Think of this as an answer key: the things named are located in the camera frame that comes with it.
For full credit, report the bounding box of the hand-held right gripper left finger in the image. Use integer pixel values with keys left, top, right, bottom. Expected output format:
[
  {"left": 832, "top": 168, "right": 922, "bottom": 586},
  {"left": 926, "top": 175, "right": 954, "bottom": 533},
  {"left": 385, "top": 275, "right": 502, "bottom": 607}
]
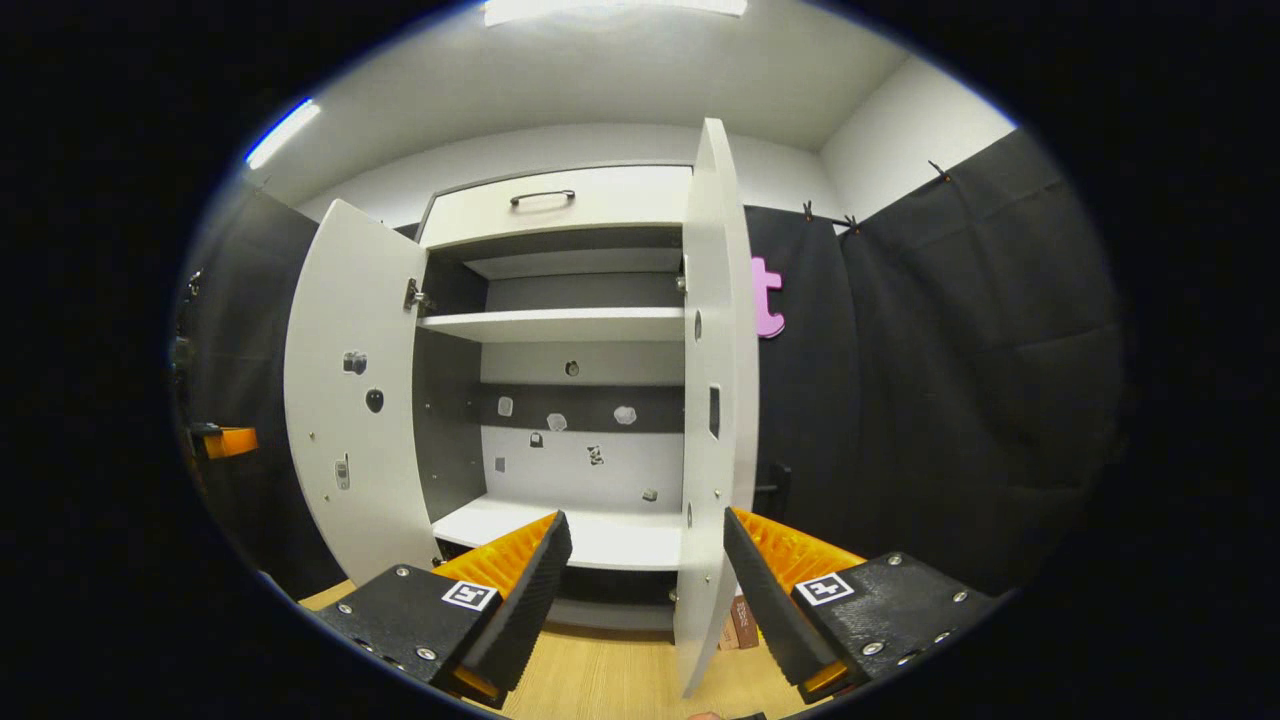
[{"left": 315, "top": 510, "right": 574, "bottom": 706}]

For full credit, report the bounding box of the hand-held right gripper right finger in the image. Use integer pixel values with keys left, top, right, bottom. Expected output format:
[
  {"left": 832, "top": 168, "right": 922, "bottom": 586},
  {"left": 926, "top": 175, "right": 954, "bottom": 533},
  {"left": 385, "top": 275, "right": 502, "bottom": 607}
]
[{"left": 723, "top": 506, "right": 1001, "bottom": 704}]

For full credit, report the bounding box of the black door handle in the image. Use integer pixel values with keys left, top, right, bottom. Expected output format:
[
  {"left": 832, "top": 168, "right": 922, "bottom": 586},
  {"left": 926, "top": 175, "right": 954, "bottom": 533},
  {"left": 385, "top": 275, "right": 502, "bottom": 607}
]
[{"left": 755, "top": 462, "right": 793, "bottom": 521}]

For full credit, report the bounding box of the white double-door shoe cabinet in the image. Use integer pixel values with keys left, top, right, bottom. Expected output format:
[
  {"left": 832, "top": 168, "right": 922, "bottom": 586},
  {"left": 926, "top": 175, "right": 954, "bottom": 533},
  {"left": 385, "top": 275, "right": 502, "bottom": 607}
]
[{"left": 410, "top": 165, "right": 696, "bottom": 633}]

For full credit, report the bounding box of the shoe cabinet door camera sticker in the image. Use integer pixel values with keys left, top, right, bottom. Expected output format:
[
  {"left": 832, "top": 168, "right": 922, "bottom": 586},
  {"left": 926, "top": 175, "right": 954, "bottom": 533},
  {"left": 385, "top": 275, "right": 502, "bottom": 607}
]
[{"left": 283, "top": 198, "right": 443, "bottom": 586}]

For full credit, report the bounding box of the shoe cabinet door note sticker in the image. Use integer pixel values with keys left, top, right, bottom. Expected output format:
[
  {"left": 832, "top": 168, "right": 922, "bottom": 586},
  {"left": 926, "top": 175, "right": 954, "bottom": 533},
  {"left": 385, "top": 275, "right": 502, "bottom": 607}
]
[{"left": 672, "top": 118, "right": 761, "bottom": 698}]

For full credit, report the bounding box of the white cabinet shelf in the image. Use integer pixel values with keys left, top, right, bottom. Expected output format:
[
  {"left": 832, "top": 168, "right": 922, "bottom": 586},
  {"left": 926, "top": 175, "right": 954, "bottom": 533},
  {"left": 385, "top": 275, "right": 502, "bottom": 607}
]
[{"left": 418, "top": 307, "right": 687, "bottom": 344}]

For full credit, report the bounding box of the white cabinet drawer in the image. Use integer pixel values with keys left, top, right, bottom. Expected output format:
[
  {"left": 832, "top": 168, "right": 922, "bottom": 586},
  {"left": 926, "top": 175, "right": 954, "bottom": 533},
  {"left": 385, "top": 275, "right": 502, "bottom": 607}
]
[{"left": 418, "top": 165, "right": 694, "bottom": 249}]

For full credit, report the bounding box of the small cardboard box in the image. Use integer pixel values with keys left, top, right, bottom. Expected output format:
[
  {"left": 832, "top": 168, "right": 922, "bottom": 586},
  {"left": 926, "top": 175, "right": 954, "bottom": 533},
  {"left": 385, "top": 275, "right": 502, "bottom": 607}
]
[{"left": 718, "top": 595, "right": 763, "bottom": 651}]

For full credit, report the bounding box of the black backdrop cloth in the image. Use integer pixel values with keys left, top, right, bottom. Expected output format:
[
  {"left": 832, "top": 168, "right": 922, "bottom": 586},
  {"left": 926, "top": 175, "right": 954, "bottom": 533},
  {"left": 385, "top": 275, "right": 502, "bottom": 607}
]
[{"left": 175, "top": 130, "right": 1126, "bottom": 601}]

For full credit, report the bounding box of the small ceiling light panel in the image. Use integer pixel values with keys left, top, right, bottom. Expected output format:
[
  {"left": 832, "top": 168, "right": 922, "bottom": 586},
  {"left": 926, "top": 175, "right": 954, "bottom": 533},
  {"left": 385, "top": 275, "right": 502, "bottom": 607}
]
[{"left": 245, "top": 97, "right": 323, "bottom": 169}]

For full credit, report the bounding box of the large ceiling light panel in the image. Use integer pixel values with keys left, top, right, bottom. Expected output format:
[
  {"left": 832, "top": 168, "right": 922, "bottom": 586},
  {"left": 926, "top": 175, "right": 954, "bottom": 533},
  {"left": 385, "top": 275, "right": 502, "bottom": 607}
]
[{"left": 485, "top": 0, "right": 748, "bottom": 26}]

